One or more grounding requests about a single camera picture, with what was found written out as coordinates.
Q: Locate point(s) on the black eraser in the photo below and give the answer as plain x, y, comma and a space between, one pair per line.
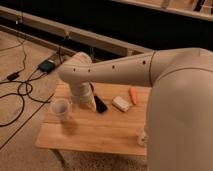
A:
100, 105

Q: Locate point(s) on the black power adapter box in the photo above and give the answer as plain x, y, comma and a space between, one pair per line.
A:
46, 66

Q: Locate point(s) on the wooden table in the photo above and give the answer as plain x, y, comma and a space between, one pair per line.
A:
111, 132

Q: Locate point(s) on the orange carrot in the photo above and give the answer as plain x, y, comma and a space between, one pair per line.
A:
133, 95

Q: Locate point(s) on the translucent plastic cup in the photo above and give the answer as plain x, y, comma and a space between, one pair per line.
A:
61, 109

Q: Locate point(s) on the white sponge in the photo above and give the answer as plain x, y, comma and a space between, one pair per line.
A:
121, 104

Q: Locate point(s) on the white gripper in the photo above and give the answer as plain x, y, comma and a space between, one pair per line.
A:
82, 96

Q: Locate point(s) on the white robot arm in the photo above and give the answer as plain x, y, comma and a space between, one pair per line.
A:
179, 116

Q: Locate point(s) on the small black plug adapter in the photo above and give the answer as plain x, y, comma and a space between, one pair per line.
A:
13, 76

